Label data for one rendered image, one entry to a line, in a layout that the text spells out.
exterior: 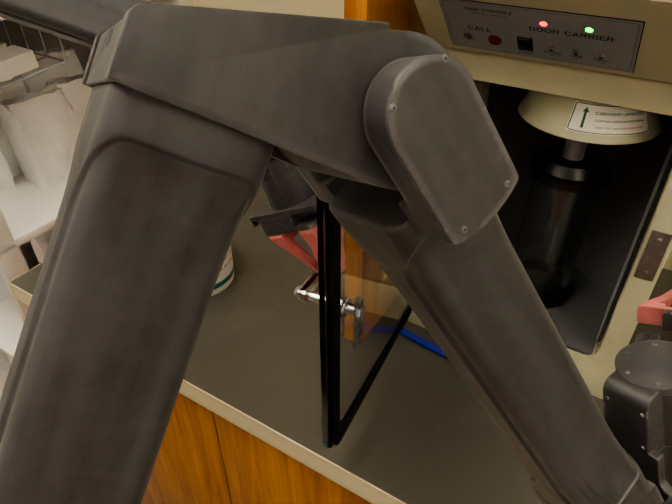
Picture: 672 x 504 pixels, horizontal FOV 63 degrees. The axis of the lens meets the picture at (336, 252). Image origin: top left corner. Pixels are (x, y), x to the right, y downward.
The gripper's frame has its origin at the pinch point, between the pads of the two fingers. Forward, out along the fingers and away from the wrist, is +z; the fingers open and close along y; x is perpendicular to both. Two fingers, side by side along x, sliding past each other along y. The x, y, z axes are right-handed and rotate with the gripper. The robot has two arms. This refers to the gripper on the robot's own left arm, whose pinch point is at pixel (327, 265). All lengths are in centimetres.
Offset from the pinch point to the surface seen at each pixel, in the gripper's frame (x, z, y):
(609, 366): -19.0, 32.7, -22.9
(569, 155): -29.5, 4.3, -22.2
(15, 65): -26, -40, 75
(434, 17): -15.6, -20.1, -15.5
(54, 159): -32, -20, 92
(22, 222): -15, -11, 90
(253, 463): 4.3, 34.5, 30.6
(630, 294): -19.3, 20.6, -27.5
